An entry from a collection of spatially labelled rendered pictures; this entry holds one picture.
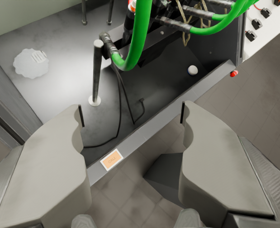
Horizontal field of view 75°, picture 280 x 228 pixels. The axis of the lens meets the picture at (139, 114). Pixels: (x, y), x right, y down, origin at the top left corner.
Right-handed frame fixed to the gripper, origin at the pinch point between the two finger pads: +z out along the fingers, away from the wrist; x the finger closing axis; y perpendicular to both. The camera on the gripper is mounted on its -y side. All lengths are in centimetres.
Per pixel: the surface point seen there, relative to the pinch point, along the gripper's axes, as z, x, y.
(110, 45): 22.1, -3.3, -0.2
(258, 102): 151, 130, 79
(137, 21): 7.6, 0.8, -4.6
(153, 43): 45.7, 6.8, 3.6
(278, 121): 141, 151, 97
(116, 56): 18.1, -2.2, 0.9
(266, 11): 64, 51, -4
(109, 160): 22.2, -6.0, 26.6
